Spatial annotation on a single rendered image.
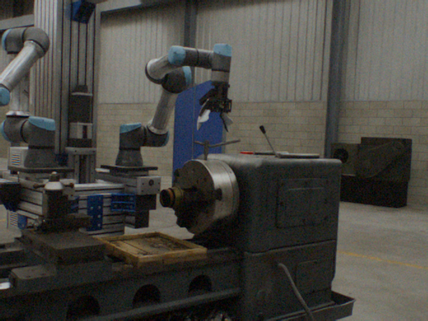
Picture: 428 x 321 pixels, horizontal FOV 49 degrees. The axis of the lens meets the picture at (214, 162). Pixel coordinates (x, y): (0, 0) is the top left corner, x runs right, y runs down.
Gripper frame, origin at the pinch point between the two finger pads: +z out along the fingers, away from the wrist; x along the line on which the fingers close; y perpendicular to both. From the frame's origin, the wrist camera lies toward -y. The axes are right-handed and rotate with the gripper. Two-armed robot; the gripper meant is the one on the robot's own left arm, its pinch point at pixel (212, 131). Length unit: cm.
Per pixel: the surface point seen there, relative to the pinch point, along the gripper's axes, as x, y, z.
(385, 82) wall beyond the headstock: 851, -594, -106
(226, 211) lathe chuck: 3.0, 11.7, 31.1
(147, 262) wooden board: -34, 19, 46
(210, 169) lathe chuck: -2.6, 5.5, 15.2
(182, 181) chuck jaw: -8.7, -6.0, 22.3
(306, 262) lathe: 47, 16, 56
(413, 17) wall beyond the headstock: 868, -556, -258
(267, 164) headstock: 18.9, 14.8, 11.3
